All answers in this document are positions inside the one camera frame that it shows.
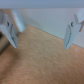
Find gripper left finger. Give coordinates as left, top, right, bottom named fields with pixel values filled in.
left=0, top=12, right=20, bottom=49

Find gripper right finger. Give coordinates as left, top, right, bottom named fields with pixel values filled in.
left=63, top=12, right=84, bottom=50

